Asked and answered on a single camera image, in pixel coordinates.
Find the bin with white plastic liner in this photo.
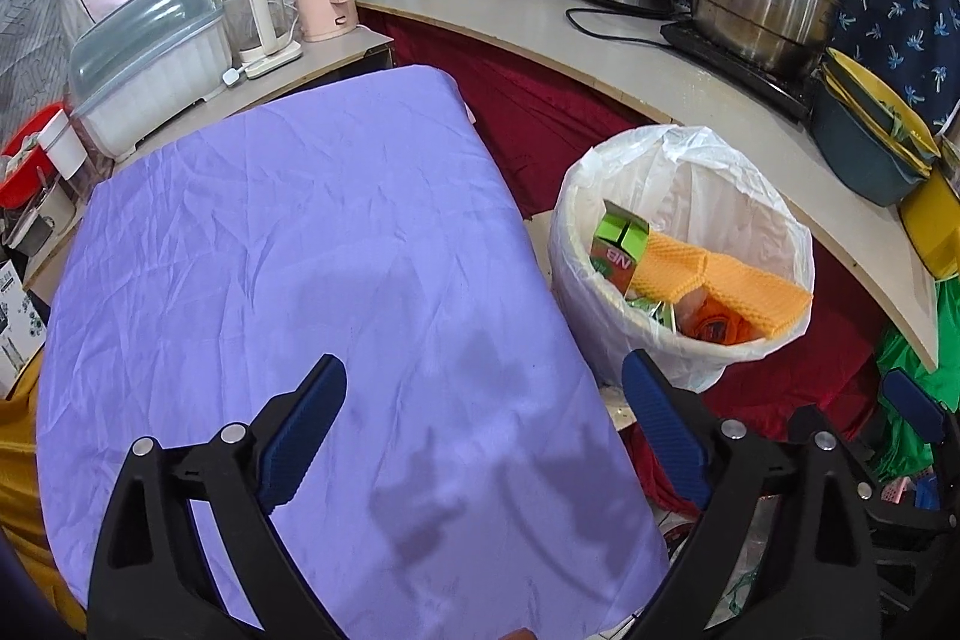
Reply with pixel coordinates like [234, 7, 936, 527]
[547, 122, 816, 393]

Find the red cloth bag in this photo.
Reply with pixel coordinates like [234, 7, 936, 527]
[622, 415, 706, 521]

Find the black power cable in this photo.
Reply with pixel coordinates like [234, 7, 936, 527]
[564, 6, 676, 41]

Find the green plastic bag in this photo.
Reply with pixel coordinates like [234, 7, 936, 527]
[874, 280, 960, 483]

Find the orange plastic bag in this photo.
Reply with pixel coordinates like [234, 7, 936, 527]
[679, 297, 766, 343]

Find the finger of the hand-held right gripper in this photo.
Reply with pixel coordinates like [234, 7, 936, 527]
[787, 405, 893, 513]
[881, 368, 952, 450]

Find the grey plastic sheet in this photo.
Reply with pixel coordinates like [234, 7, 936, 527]
[0, 0, 98, 116]

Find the long green paste box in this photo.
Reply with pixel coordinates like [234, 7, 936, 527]
[589, 199, 652, 296]

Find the dark red curtain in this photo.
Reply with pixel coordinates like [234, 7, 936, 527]
[356, 6, 901, 438]

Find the red plastic basin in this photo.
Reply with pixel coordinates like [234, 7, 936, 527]
[0, 101, 72, 210]

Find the orange sponge cloth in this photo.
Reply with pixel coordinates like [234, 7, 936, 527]
[628, 233, 710, 304]
[694, 248, 815, 341]

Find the yellow green snack bag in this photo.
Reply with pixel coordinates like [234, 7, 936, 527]
[626, 295, 680, 333]

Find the white cup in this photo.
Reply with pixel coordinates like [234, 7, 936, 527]
[36, 110, 87, 175]

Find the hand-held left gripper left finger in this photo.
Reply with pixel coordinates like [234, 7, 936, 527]
[87, 353, 348, 640]

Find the white glass kettle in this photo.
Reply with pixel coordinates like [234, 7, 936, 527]
[216, 0, 305, 80]

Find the yellow cloth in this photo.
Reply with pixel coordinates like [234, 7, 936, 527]
[0, 355, 87, 637]

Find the printed cardboard box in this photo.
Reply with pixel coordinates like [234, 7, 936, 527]
[0, 257, 52, 401]

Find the beige cooking pot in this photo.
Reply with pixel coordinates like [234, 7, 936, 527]
[6, 175, 77, 256]

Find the white dish box grey lid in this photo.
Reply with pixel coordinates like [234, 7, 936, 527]
[67, 0, 232, 156]

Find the black induction cooker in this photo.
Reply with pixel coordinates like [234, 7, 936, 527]
[660, 20, 822, 124]

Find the teal plastic basin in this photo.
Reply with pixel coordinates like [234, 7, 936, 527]
[810, 77, 931, 208]

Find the purple tablecloth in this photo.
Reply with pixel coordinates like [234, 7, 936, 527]
[35, 64, 671, 640]

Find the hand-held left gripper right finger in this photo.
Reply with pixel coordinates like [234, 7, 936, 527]
[622, 349, 876, 640]

